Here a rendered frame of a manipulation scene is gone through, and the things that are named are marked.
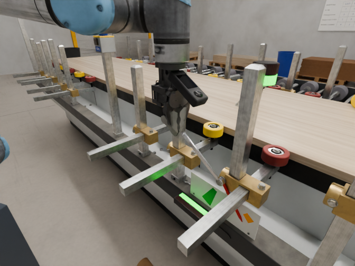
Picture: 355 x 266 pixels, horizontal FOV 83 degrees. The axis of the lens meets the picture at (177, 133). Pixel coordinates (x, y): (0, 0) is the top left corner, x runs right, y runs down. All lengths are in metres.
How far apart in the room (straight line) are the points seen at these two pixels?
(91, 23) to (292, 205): 0.80
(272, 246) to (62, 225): 1.44
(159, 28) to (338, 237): 0.59
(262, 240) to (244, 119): 0.37
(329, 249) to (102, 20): 0.65
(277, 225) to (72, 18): 0.84
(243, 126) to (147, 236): 1.18
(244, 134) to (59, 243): 1.44
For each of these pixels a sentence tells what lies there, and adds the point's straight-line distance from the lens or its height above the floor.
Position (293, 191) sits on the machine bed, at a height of 0.75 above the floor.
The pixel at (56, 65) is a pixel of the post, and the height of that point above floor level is 0.98.
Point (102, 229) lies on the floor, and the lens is 1.65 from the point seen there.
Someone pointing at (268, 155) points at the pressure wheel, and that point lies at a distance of 0.68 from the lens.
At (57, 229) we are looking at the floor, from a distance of 1.78.
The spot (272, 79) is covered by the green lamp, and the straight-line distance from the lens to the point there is 0.53.
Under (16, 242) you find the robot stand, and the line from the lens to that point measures 1.25.
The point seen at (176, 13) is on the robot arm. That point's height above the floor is 1.28.
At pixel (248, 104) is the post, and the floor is 1.09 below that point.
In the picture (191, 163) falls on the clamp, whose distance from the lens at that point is 0.71.
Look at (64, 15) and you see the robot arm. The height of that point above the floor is 1.27.
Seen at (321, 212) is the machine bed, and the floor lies 0.73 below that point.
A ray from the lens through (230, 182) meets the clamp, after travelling 0.62.
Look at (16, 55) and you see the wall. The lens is 8.26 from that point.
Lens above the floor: 1.25
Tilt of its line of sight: 27 degrees down
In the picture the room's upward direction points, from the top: straight up
